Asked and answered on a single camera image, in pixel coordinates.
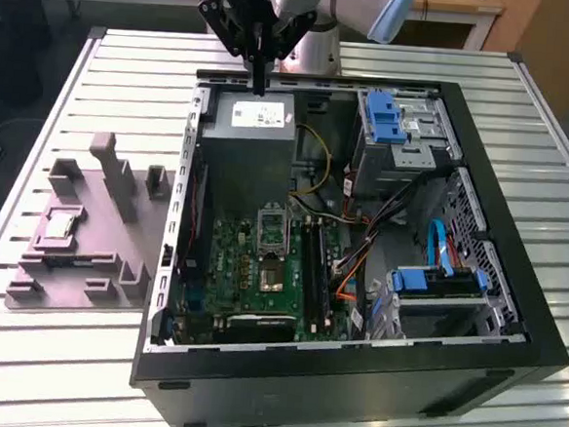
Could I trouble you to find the wooden desk white legs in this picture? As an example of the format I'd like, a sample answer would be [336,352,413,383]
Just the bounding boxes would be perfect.
[0,0,506,57]

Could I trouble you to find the hard disk in blue carrier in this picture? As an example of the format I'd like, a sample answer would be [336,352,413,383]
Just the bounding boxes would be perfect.
[389,262,491,301]

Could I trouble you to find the black RAM slot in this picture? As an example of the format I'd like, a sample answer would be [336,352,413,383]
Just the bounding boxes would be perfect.
[300,217,328,333]
[306,217,334,330]
[311,218,340,329]
[295,216,322,333]

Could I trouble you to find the black open PC case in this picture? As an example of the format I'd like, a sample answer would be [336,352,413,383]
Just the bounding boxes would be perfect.
[125,59,569,427]

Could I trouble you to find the empty blue disk carrier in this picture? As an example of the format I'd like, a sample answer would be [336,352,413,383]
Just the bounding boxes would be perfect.
[361,90,404,145]

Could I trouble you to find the thin red wire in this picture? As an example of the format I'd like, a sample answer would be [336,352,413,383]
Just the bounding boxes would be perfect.
[184,165,207,267]

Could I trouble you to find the grey white wire bundle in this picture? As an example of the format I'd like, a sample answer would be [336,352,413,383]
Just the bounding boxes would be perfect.
[287,191,370,226]

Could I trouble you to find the green motherboard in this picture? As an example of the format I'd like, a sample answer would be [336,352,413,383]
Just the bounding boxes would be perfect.
[172,186,364,356]

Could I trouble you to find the black graphics card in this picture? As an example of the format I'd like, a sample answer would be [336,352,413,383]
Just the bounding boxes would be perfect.
[211,308,298,350]

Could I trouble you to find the grey plastic parts rack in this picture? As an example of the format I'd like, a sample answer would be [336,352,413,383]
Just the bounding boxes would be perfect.
[2,125,179,322]

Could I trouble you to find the RAM stick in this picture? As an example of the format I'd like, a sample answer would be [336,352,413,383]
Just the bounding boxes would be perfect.
[41,252,95,269]

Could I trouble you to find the thin wire locking lever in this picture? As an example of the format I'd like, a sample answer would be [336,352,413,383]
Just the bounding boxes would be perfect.
[284,215,296,265]

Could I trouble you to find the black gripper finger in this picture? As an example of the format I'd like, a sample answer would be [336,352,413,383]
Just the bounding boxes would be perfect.
[190,0,267,98]
[258,7,315,101]

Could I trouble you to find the metal drive cage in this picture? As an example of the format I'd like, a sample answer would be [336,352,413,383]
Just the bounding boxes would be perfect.
[351,86,470,208]

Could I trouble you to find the CPU socket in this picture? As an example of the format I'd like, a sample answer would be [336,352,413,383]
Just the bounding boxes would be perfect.
[256,257,290,295]

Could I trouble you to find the blue port connector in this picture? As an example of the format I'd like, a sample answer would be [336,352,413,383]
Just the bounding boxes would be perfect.
[157,311,177,346]

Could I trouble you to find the metal disk bay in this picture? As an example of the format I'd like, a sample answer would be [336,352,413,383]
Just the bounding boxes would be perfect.
[367,258,529,349]

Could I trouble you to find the silver CPU green edge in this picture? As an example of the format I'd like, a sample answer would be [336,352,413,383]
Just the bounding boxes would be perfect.
[43,211,77,239]

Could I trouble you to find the blue expansion slot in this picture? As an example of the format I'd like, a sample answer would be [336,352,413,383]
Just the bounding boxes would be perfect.
[184,287,208,315]

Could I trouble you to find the wooden cabinet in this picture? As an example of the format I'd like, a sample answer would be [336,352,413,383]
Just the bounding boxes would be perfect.
[476,0,569,122]

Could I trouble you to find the black cable bundle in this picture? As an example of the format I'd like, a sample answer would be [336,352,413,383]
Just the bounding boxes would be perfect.
[333,156,460,285]

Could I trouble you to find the orange wire bundle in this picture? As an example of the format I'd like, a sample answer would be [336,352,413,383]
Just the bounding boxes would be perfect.
[332,234,380,307]

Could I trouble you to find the blue data wire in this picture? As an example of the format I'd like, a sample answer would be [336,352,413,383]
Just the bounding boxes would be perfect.
[424,217,461,278]

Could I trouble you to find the grey power supply unit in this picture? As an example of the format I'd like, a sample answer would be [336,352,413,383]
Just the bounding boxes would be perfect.
[194,89,302,218]

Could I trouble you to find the red data wire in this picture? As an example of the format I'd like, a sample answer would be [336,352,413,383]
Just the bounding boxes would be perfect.
[448,234,474,270]

